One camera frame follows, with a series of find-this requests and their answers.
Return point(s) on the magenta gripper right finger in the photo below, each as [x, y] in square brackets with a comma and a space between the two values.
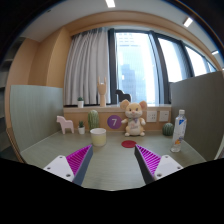
[153, 166]

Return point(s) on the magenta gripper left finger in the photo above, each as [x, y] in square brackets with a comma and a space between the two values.
[72, 167]

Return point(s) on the clear plastic water bottle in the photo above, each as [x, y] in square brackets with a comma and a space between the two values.
[179, 131]

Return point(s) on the red round coaster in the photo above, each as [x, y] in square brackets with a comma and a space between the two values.
[128, 144]

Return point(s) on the pale yellow cup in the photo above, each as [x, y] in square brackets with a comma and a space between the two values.
[98, 136]

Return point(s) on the small plant in white pot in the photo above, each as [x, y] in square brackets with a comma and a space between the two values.
[81, 127]

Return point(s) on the round green cactus ornament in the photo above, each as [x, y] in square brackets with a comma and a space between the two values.
[168, 129]

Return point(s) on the pink toy horse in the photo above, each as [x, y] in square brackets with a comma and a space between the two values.
[65, 124]

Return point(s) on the tall green cactus ornament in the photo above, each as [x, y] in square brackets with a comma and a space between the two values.
[93, 119]

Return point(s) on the yellow plush mouse toy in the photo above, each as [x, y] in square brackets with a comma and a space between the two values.
[134, 121]

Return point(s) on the purple number seven sign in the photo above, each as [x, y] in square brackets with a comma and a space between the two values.
[114, 122]

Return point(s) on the small plant on windowsill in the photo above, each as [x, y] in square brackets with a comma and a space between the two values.
[80, 102]

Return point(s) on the left green partition panel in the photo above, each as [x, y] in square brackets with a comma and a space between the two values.
[33, 112]

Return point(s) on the green partition panel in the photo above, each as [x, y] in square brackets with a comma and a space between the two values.
[33, 112]
[202, 99]

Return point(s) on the dark animal figurine on sill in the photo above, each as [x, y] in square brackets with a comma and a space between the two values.
[123, 96]

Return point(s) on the right green partition panel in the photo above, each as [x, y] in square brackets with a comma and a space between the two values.
[202, 99]

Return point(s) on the wooden hand sculpture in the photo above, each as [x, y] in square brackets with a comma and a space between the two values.
[102, 90]

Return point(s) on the grey curtain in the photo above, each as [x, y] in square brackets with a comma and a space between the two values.
[88, 61]

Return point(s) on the white wall socket left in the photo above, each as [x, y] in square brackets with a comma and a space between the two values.
[151, 116]

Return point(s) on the white wall socket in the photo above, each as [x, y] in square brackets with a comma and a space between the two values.
[163, 116]
[151, 116]

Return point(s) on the white wall socket right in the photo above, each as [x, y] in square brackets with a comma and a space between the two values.
[163, 116]

